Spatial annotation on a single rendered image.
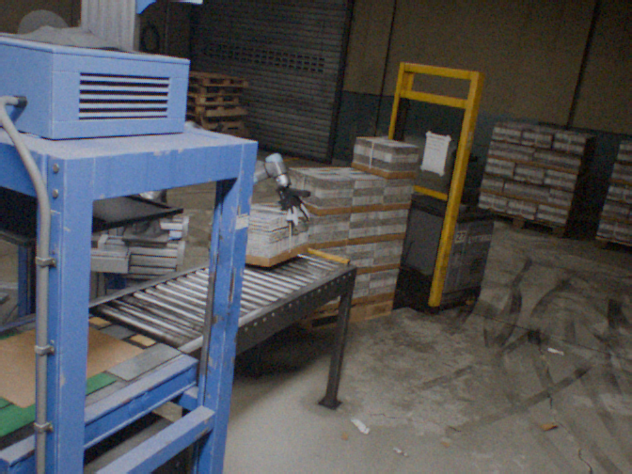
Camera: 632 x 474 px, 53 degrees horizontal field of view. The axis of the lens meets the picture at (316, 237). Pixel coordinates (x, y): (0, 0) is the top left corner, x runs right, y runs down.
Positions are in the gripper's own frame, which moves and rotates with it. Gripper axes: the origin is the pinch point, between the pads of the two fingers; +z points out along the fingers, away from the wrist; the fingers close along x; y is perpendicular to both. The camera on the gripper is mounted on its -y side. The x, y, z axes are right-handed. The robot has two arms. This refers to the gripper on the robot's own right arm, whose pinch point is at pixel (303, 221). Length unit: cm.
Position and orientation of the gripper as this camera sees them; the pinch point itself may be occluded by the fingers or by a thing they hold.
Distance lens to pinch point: 304.9
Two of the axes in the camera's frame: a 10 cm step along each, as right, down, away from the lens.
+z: 3.8, 9.2, -0.1
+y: -7.8, 3.3, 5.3
